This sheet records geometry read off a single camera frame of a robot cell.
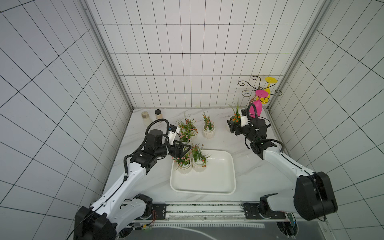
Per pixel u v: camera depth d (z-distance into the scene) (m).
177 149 0.65
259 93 0.85
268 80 0.90
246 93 0.84
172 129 0.67
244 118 0.72
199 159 0.85
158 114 1.06
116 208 0.42
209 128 0.97
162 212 0.72
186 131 0.89
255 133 0.63
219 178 0.83
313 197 0.41
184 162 0.76
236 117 0.76
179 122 0.92
